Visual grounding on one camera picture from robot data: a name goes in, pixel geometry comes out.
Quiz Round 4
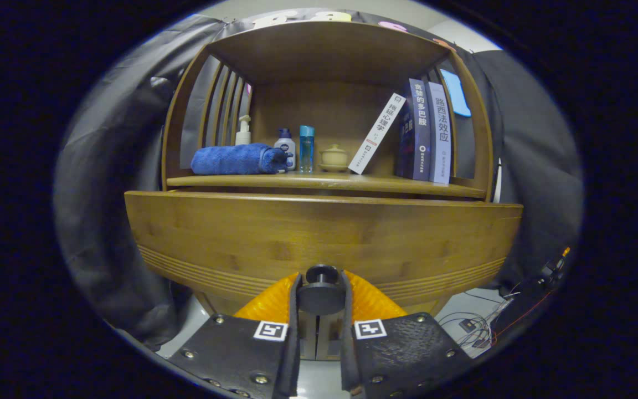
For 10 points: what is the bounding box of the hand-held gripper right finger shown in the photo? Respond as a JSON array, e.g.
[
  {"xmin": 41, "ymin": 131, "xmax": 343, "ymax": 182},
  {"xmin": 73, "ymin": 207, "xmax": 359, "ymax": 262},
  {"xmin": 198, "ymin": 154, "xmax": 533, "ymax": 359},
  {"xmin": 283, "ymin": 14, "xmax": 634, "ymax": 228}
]
[{"xmin": 341, "ymin": 270, "xmax": 475, "ymax": 399}]

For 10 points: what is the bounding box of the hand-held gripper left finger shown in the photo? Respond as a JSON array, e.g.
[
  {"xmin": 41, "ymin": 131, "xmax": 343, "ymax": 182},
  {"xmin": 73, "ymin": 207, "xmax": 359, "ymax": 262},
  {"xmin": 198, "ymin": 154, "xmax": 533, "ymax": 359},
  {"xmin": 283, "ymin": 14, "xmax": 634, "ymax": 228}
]
[{"xmin": 167, "ymin": 272, "xmax": 304, "ymax": 399}]

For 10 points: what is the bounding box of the wooden countertop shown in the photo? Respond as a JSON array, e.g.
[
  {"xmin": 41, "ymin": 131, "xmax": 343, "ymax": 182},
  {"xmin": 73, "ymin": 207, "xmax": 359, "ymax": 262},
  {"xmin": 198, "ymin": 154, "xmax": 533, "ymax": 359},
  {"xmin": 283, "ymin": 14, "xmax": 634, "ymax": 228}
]
[{"xmin": 167, "ymin": 172, "xmax": 487, "ymax": 199}]

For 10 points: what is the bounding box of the wooden cabinet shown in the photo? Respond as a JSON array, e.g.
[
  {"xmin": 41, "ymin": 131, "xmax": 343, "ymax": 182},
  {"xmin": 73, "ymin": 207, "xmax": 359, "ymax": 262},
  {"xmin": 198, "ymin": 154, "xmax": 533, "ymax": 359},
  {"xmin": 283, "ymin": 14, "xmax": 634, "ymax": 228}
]
[{"xmin": 124, "ymin": 19, "xmax": 523, "ymax": 361}]

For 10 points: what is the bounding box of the beige lidded teacup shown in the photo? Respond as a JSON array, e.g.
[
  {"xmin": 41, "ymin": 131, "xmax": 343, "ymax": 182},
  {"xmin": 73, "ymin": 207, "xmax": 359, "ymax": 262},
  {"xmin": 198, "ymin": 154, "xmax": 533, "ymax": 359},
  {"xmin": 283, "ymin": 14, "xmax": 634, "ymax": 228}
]
[{"xmin": 318, "ymin": 144, "xmax": 349, "ymax": 172}]

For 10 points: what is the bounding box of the clear blue bottle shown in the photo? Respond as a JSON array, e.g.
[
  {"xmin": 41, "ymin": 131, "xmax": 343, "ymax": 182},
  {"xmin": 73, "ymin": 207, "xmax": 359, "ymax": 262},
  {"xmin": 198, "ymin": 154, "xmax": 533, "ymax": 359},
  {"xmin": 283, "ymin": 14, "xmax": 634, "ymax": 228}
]
[{"xmin": 299, "ymin": 125, "xmax": 315, "ymax": 173}]

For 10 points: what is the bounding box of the blue folded towel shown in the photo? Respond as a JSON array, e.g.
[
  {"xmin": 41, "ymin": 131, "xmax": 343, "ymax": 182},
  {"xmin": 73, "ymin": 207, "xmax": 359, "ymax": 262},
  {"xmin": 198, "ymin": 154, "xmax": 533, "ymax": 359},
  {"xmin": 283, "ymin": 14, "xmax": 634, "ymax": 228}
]
[{"xmin": 191, "ymin": 143, "xmax": 293, "ymax": 176}]

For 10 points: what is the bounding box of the white bottle with blue cap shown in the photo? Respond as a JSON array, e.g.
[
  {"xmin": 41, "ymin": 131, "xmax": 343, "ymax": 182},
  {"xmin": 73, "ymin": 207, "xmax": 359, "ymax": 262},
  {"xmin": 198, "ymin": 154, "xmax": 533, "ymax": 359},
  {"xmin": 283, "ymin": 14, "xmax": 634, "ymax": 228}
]
[{"xmin": 274, "ymin": 128, "xmax": 297, "ymax": 171}]

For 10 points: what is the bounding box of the white pump bottle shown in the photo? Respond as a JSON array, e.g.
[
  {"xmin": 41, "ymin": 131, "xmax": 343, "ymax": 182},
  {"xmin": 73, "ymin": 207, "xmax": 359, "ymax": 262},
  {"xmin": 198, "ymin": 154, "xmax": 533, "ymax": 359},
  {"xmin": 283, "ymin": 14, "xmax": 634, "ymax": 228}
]
[{"xmin": 235, "ymin": 115, "xmax": 252, "ymax": 146}]

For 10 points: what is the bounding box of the black device with orange tip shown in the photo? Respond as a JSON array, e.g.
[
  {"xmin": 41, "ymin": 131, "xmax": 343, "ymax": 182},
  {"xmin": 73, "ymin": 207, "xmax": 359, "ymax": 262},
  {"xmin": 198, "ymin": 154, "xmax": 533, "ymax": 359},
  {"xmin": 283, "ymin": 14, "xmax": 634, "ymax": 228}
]
[{"xmin": 538, "ymin": 247, "xmax": 572, "ymax": 286}]

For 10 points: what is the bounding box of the white book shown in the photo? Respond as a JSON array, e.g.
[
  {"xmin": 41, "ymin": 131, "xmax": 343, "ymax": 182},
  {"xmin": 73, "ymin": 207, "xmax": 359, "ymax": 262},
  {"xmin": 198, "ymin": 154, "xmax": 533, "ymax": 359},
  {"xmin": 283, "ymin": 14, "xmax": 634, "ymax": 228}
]
[{"xmin": 348, "ymin": 93, "xmax": 407, "ymax": 175}]

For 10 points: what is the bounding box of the dark blue book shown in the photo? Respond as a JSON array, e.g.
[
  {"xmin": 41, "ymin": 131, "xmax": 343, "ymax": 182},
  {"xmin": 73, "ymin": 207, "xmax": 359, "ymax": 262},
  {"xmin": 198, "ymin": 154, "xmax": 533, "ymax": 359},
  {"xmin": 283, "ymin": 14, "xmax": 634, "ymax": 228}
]
[{"xmin": 395, "ymin": 78, "xmax": 433, "ymax": 181}]

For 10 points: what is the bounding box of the lavender book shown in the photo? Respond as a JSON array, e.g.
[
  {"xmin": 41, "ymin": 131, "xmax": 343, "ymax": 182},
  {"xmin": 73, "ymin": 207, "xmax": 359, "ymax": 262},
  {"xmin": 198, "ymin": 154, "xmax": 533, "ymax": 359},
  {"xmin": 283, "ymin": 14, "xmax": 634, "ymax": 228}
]
[{"xmin": 426, "ymin": 81, "xmax": 452, "ymax": 185}]

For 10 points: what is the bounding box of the tangle of thin cables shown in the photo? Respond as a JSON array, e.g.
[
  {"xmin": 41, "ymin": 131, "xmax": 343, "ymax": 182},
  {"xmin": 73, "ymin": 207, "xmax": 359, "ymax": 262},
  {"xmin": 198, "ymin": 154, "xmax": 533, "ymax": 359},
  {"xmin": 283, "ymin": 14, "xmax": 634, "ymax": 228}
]
[{"xmin": 438, "ymin": 285, "xmax": 519, "ymax": 350}]

